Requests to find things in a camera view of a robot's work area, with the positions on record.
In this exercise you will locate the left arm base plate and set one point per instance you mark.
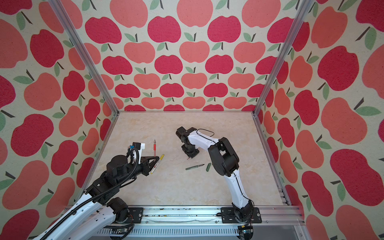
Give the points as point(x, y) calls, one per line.
point(128, 216)

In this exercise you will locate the green pen cap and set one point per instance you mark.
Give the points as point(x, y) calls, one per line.
point(208, 167)

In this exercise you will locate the left aluminium frame post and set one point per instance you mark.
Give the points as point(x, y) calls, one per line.
point(71, 31)

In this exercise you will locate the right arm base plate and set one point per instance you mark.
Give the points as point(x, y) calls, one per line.
point(235, 216)

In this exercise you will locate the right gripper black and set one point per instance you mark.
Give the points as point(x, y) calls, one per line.
point(189, 150)

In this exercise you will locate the right aluminium frame post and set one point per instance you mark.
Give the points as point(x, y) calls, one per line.
point(287, 46)

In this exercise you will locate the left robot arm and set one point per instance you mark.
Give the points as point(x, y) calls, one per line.
point(99, 207)

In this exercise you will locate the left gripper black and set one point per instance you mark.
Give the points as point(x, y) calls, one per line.
point(145, 165)

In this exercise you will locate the aluminium front rail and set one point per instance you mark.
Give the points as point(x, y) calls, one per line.
point(279, 223)

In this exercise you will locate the white pen yellow end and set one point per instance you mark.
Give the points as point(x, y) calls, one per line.
point(155, 166)

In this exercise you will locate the green pen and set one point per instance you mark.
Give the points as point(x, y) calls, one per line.
point(194, 167)

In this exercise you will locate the aluminium frame post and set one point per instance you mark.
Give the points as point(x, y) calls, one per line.
point(287, 46)
point(71, 31)

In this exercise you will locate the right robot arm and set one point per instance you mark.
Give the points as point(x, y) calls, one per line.
point(225, 161)

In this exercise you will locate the red gel pen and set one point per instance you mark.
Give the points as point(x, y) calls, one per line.
point(155, 147)

